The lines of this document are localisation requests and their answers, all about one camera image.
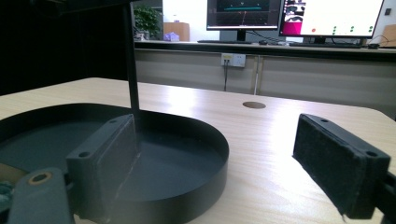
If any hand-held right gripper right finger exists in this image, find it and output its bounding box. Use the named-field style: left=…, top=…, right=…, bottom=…
left=292, top=113, right=392, bottom=220

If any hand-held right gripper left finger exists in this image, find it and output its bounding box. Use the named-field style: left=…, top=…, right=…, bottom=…
left=65, top=113, right=142, bottom=224

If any black round tray stand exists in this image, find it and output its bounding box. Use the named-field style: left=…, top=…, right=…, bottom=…
left=0, top=0, right=231, bottom=224

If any tan flat thing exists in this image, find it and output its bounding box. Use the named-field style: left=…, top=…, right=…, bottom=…
left=0, top=163, right=27, bottom=185

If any green thing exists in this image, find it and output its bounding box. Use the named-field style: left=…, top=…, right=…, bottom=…
left=0, top=181, right=15, bottom=214

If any black keyboard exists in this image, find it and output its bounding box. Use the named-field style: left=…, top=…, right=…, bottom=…
left=289, top=42, right=364, bottom=49
left=197, top=39, right=253, bottom=45

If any black curtain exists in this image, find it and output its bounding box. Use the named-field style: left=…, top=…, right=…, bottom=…
left=0, top=0, right=129, bottom=97

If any long dark desk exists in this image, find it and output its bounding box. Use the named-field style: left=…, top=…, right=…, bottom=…
left=134, top=39, right=396, bottom=63

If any brown cardboard box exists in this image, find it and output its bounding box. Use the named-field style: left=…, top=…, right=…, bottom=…
left=380, top=24, right=396, bottom=49
left=163, top=21, right=191, bottom=43

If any purple bag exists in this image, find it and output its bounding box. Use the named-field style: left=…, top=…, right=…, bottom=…
left=163, top=32, right=181, bottom=43

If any white-screen computer monitor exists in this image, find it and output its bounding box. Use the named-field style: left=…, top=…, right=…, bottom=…
left=278, top=0, right=386, bottom=45

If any green potted plant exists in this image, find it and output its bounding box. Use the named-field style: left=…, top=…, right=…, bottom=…
left=133, top=5, right=163, bottom=41

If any dark-screen computer monitor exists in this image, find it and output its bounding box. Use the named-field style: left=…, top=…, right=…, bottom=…
left=205, top=0, right=283, bottom=42

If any round brown cable hole cover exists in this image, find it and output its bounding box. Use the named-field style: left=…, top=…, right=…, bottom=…
left=242, top=101, right=267, bottom=110

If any dark socket cable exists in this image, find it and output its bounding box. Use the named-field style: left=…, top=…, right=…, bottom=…
left=223, top=60, right=230, bottom=92

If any white wall socket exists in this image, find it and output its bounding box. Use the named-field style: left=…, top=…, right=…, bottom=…
left=220, top=52, right=247, bottom=68

